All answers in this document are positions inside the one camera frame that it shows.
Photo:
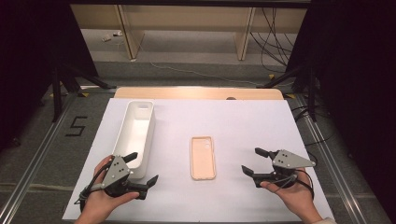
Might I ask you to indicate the white table mat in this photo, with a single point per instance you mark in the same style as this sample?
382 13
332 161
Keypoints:
236 124

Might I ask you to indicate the beige phone case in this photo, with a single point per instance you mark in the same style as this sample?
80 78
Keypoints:
203 158

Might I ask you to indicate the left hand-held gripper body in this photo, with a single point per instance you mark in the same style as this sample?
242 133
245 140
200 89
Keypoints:
115 172

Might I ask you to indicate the white plastic storage box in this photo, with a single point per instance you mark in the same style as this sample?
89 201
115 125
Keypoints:
137 130

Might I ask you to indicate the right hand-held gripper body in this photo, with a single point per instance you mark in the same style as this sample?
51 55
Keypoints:
289 161

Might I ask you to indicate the person's right hand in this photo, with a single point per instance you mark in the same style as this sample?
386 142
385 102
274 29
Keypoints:
299 196

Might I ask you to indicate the light wooden desk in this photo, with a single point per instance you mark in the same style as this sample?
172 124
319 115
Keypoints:
186 18

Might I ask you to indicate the small white plug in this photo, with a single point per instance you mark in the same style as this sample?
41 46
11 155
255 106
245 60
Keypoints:
106 38
117 33

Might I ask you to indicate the black curtain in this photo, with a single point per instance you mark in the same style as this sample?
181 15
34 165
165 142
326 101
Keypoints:
358 77
28 46

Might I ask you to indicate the yellow tape marker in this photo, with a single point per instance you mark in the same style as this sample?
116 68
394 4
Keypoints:
83 94
290 96

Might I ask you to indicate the aluminium floor rail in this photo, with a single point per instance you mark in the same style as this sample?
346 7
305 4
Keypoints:
330 155
37 161

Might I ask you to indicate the person's left hand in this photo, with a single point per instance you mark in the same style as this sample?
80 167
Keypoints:
99 203

